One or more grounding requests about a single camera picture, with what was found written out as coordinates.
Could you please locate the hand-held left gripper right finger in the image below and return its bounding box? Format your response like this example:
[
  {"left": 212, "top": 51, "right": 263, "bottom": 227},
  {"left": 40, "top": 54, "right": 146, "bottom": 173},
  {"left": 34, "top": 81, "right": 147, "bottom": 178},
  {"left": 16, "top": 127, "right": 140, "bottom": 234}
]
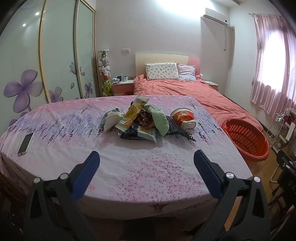
[{"left": 192, "top": 149, "right": 271, "bottom": 241}]

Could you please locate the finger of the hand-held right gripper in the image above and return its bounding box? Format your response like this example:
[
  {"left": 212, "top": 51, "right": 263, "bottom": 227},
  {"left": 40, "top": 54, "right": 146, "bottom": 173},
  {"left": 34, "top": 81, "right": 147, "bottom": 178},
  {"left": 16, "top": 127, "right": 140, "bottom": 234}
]
[{"left": 276, "top": 149, "right": 296, "bottom": 167}]

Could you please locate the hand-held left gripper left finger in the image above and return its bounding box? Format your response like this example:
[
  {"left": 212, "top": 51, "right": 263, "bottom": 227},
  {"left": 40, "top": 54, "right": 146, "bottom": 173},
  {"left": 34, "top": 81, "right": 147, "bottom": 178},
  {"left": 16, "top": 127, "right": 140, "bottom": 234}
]
[{"left": 23, "top": 151, "right": 109, "bottom": 241}]

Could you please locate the orange plastic basket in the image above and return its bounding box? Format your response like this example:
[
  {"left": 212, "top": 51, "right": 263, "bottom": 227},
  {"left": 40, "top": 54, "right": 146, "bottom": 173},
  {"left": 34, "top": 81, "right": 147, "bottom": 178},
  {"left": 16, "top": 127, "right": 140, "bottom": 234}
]
[{"left": 221, "top": 119, "right": 270, "bottom": 167}]

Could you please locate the black dotted mesh mat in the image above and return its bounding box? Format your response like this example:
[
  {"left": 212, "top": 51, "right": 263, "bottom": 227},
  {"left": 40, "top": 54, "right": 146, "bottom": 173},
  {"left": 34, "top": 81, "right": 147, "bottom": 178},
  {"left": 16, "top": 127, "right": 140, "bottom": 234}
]
[{"left": 165, "top": 115, "right": 197, "bottom": 142}]

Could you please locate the blue white tissue packet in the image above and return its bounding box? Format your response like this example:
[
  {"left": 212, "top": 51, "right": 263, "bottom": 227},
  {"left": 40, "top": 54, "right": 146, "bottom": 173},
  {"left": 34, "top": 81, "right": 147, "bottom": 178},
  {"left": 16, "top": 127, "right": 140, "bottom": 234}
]
[{"left": 100, "top": 108, "right": 124, "bottom": 132}]

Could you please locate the red instant noodle cup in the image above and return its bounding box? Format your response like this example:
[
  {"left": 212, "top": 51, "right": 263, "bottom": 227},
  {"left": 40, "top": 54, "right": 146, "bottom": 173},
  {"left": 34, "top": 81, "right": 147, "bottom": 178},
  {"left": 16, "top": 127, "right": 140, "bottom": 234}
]
[{"left": 171, "top": 108, "right": 197, "bottom": 129}]

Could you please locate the blue white snack packet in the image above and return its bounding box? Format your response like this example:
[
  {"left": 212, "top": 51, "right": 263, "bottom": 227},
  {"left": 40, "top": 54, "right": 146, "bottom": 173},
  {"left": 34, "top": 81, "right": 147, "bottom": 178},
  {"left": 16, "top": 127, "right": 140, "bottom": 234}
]
[{"left": 120, "top": 126, "right": 158, "bottom": 143}]

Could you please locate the green pouch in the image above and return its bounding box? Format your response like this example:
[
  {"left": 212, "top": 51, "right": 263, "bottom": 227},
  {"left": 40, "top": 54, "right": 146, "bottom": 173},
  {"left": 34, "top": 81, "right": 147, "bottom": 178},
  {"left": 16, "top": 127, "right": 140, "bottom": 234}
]
[{"left": 144, "top": 104, "right": 170, "bottom": 137}]

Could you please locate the yellow snack packet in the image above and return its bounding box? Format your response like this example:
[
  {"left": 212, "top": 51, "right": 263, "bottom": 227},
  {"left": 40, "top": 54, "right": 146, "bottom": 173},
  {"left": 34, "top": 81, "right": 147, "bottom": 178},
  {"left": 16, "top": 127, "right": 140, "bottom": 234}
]
[{"left": 115, "top": 96, "right": 149, "bottom": 130}]

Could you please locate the red brown patterned bag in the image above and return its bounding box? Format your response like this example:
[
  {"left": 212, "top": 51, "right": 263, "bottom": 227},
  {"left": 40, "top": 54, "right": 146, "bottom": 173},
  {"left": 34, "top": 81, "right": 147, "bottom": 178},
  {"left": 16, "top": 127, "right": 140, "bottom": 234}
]
[{"left": 135, "top": 109, "right": 154, "bottom": 128}]

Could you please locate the pink printed tablecloth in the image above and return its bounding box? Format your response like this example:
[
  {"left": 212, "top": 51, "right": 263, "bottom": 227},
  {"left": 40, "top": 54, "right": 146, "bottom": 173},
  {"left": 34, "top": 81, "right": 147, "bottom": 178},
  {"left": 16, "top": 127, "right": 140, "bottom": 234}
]
[{"left": 0, "top": 95, "right": 253, "bottom": 220}]

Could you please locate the white smartphone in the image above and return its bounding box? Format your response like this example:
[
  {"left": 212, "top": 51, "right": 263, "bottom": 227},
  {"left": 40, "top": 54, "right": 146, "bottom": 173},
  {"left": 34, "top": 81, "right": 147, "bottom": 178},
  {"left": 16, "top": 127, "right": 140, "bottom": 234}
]
[{"left": 18, "top": 133, "right": 34, "bottom": 155}]

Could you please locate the salmon duvet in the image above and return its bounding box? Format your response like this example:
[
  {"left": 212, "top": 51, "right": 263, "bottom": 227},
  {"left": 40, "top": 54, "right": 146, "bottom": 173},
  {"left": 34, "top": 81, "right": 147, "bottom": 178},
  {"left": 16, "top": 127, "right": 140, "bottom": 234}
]
[{"left": 133, "top": 75, "right": 264, "bottom": 132}]

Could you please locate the pink curtain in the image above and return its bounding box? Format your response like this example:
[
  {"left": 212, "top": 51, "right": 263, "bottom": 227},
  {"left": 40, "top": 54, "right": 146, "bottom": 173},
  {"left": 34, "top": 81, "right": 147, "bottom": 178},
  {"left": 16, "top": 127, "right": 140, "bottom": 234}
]
[{"left": 249, "top": 13, "right": 296, "bottom": 117}]

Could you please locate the pink white nightstand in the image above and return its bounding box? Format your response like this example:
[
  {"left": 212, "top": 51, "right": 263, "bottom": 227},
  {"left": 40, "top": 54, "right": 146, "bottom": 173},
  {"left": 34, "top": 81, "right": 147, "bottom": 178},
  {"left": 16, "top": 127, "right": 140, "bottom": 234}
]
[
  {"left": 203, "top": 80, "right": 220, "bottom": 95},
  {"left": 112, "top": 80, "right": 134, "bottom": 96}
]

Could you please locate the yellow green plush toy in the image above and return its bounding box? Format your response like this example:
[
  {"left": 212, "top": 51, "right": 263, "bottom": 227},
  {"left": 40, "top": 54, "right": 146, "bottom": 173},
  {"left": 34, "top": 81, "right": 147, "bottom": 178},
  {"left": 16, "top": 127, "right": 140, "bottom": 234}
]
[{"left": 102, "top": 79, "right": 113, "bottom": 96}]

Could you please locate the pink striped pillow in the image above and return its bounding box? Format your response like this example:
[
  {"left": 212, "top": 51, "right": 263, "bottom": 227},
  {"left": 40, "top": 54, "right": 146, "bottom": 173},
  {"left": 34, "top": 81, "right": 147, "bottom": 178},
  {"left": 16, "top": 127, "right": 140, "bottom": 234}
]
[{"left": 177, "top": 62, "right": 197, "bottom": 81}]

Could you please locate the hanging plush toy column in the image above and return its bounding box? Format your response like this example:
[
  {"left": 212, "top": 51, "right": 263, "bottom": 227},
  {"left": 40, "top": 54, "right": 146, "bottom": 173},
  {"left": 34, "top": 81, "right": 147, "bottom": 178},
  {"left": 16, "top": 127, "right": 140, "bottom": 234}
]
[{"left": 97, "top": 50, "right": 112, "bottom": 80}]

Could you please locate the white floral pillow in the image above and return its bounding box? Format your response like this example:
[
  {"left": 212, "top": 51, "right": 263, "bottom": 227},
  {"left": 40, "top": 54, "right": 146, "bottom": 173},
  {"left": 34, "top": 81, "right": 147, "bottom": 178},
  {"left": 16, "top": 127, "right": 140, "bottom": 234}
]
[{"left": 145, "top": 62, "right": 179, "bottom": 81}]

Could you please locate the beige pink headboard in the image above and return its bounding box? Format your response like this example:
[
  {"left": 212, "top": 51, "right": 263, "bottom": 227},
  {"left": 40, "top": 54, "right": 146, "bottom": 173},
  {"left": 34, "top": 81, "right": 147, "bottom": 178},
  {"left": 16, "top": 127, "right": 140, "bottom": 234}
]
[{"left": 135, "top": 54, "right": 200, "bottom": 80}]

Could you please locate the flower print wardrobe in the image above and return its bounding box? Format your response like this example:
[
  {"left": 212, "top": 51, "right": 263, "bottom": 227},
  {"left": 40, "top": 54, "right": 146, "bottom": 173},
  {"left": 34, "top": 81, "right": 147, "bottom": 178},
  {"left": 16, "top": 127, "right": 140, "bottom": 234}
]
[{"left": 0, "top": 0, "right": 100, "bottom": 130}]

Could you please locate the white air conditioner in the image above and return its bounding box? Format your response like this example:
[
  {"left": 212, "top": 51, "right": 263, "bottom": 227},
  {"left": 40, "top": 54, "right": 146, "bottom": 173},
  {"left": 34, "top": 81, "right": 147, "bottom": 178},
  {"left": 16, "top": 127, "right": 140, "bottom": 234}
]
[{"left": 200, "top": 7, "right": 230, "bottom": 26}]

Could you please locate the white wire rack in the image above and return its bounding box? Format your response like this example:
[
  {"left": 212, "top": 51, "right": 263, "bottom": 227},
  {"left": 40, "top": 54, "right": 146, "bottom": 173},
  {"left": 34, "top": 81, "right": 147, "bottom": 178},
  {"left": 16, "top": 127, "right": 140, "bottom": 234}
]
[{"left": 266, "top": 112, "right": 287, "bottom": 152}]

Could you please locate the air conditioner cable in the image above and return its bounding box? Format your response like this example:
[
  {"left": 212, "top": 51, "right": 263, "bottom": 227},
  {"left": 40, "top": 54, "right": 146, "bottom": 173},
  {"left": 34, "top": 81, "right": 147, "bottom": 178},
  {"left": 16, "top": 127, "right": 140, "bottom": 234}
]
[{"left": 223, "top": 25, "right": 234, "bottom": 51}]

